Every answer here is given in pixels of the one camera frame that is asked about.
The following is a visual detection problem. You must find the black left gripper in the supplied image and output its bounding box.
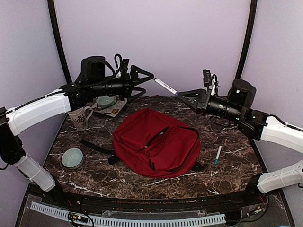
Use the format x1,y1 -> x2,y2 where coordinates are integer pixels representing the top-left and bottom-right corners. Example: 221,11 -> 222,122
90,64 -> 154,102

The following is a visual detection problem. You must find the purple cap marker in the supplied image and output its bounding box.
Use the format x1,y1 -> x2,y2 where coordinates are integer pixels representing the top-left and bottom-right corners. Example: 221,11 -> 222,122
154,78 -> 178,96

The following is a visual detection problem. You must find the red student backpack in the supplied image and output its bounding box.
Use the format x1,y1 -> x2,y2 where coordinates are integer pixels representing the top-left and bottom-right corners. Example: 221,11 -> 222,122
80,107 -> 204,179

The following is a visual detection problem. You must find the teal cap marker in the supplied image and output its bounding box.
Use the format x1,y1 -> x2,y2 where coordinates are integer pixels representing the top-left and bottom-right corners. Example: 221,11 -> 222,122
214,145 -> 222,166

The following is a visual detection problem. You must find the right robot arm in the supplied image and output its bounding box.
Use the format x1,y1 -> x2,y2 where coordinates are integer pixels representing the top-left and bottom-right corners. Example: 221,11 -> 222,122
177,79 -> 303,205

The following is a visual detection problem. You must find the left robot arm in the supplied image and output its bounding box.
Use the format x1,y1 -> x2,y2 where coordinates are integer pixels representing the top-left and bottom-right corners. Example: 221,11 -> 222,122
0,54 -> 154,206

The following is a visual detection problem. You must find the square floral ceramic plate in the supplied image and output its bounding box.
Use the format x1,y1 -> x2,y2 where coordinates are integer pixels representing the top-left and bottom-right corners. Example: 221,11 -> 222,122
92,98 -> 127,117

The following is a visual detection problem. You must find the teal bowl on plate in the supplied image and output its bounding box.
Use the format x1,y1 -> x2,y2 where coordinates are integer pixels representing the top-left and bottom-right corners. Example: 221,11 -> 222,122
97,96 -> 117,109

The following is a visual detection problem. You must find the white floral ceramic mug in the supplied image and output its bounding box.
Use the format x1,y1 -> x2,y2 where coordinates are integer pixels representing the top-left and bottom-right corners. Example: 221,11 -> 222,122
68,106 -> 93,132

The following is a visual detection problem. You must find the teal ceramic bowl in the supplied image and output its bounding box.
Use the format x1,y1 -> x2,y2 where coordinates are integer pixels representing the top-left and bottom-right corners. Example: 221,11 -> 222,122
61,148 -> 84,169

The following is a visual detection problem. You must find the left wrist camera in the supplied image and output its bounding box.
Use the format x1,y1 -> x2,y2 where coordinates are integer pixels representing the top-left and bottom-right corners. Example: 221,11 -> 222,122
114,53 -> 129,78

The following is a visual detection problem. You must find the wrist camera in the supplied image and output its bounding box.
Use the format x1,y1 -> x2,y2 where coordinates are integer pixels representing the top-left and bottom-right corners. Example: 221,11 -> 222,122
202,69 -> 219,96
114,53 -> 129,78

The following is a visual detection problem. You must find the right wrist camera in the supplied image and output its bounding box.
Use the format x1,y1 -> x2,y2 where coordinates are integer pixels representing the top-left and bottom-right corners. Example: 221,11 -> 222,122
202,69 -> 219,96

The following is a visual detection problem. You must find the right black frame post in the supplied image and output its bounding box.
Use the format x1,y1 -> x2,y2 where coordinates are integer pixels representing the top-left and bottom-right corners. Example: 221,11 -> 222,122
235,0 -> 258,79

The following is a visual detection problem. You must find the black frame post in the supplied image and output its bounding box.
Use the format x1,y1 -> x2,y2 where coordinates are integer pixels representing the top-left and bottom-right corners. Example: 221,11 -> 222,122
235,0 -> 258,79
47,0 -> 72,83

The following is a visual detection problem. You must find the black front rail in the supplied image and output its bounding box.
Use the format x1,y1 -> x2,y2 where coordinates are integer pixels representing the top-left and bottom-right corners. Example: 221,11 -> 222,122
25,183 -> 282,216

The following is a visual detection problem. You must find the left black frame post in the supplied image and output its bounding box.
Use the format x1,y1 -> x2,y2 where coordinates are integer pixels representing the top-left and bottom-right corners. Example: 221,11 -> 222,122
47,0 -> 72,83

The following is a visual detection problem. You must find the white slotted cable duct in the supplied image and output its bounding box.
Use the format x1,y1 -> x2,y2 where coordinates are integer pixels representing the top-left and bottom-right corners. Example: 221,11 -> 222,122
30,202 -> 226,227

